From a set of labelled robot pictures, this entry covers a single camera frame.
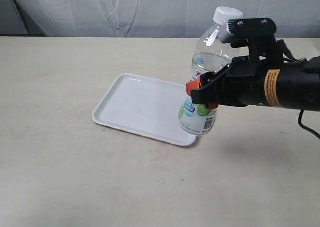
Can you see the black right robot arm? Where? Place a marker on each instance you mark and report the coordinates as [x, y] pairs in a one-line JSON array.
[[292, 85]]

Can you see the white rectangular plastic tray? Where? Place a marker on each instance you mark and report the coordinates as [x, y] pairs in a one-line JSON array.
[[146, 107]]

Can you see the white backdrop cloth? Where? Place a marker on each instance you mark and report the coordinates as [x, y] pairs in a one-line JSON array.
[[148, 18]]

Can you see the clear plastic water bottle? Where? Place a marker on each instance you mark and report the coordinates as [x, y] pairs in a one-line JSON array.
[[210, 55]]

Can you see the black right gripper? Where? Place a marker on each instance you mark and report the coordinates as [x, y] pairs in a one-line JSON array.
[[237, 85]]

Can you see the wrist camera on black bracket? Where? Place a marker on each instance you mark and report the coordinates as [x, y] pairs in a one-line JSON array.
[[257, 34]]

